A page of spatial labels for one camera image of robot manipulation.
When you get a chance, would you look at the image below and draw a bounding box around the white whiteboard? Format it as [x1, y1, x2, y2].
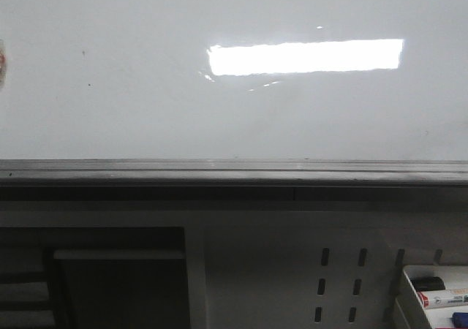
[1, 0, 467, 161]

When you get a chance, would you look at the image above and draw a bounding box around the grey aluminium whiteboard ledge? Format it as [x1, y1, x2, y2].
[1, 159, 467, 201]

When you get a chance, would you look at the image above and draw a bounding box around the white perforated metal panel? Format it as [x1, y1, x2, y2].
[184, 211, 467, 328]

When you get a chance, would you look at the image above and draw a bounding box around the dark cabinet with white shelf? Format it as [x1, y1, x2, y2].
[1, 227, 190, 328]

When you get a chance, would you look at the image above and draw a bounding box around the black capped marker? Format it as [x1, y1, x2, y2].
[410, 276, 445, 292]

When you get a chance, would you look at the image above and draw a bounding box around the white marker tray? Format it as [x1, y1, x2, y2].
[394, 265, 467, 328]

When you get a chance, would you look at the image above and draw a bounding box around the red capped white marker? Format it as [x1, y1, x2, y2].
[417, 288, 467, 309]

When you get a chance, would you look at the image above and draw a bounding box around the blue capped marker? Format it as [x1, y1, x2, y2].
[452, 312, 468, 328]

